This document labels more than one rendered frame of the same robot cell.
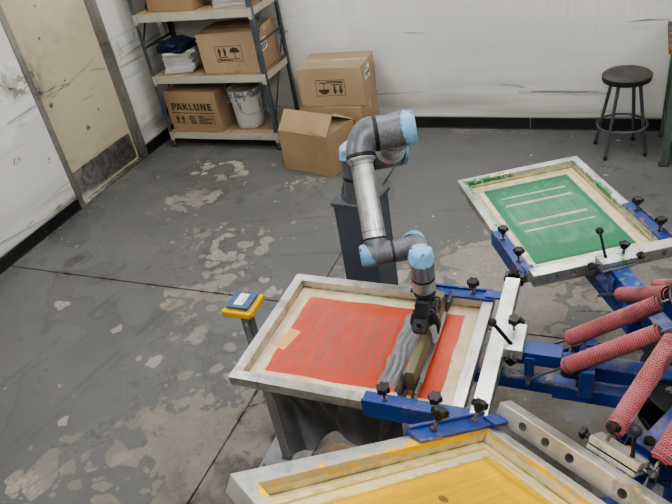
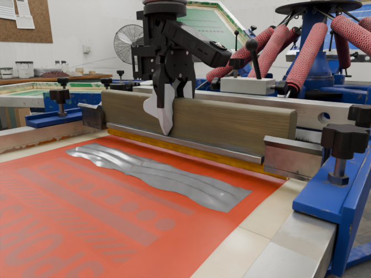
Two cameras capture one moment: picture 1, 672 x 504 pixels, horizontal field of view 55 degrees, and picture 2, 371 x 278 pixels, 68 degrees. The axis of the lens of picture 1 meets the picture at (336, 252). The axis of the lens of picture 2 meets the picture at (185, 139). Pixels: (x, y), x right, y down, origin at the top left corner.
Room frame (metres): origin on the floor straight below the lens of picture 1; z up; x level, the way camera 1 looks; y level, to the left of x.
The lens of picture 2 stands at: (1.48, 0.23, 1.13)
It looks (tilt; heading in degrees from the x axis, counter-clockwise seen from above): 16 degrees down; 281
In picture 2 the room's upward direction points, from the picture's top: straight up
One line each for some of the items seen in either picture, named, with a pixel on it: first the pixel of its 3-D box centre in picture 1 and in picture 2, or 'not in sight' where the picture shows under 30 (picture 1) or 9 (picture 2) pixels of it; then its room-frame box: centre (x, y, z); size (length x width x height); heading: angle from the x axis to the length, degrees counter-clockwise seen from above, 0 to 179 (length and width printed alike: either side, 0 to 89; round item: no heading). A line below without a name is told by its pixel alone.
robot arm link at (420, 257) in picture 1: (421, 263); not in sight; (1.62, -0.25, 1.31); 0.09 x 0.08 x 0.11; 179
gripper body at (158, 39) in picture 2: (426, 302); (163, 46); (1.62, -0.26, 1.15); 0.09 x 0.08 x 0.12; 153
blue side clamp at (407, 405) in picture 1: (410, 410); (346, 178); (1.34, -0.14, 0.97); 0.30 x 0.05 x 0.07; 63
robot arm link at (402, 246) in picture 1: (410, 248); not in sight; (1.72, -0.24, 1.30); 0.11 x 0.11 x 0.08; 89
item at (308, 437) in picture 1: (340, 426); not in sight; (1.54, 0.09, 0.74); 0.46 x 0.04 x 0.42; 63
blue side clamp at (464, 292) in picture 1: (451, 296); (94, 121); (1.84, -0.39, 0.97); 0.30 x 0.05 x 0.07; 63
